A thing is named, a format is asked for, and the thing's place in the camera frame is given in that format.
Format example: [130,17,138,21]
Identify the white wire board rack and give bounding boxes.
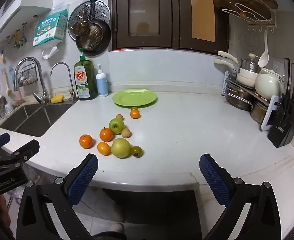
[222,2,277,33]

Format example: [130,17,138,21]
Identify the green apple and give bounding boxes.
[109,118,125,135]

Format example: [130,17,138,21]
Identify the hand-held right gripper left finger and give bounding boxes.
[16,153,99,240]

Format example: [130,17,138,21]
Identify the grey handled knife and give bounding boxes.
[289,63,294,100]
[283,58,291,95]

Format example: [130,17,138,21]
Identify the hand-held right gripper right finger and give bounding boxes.
[199,153,282,240]

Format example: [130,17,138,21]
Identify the round steel steamer rack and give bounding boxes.
[67,0,111,42]

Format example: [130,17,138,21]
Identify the wire basket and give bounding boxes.
[18,66,39,87]

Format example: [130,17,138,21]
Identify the steel sink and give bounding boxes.
[0,102,74,137]

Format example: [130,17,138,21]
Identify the paper towel pack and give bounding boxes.
[32,9,69,47]

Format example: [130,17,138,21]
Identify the dish brush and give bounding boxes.
[4,71,13,97]

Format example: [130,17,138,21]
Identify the white wall cabinet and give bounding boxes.
[0,0,60,53]

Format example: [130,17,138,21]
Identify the small copper pan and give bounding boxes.
[72,9,91,36]

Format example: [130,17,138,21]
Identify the tall steel pull-down faucet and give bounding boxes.
[14,57,50,104]

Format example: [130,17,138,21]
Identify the steel pot with lid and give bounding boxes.
[239,57,261,74]

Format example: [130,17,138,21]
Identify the black frying pan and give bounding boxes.
[76,0,112,57]

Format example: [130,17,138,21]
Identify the yellow-green pear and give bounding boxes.
[111,138,132,159]

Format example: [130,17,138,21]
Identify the green plate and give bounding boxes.
[112,89,158,108]

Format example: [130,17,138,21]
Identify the green dish soap bottle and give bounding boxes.
[73,47,99,101]

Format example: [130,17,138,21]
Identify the white ceramic pitcher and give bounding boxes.
[255,67,285,100]

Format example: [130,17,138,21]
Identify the white ladle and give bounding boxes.
[258,30,270,68]

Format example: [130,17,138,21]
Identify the cream pan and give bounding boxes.
[214,59,257,88]
[217,51,256,80]

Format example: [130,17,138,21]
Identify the person's left hand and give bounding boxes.
[0,194,13,233]

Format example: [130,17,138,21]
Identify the slim steel faucet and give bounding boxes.
[50,62,78,102]

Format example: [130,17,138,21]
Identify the metal pot rack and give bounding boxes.
[222,71,270,130]

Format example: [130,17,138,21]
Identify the white blue pump bottle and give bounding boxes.
[95,64,109,97]

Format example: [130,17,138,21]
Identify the gold colander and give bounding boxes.
[81,25,104,52]

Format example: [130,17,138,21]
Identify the black knife block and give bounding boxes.
[267,94,294,148]

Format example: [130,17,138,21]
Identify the white board stand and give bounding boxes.
[259,95,282,132]

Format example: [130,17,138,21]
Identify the dark brown cabinet doors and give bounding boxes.
[108,0,230,54]

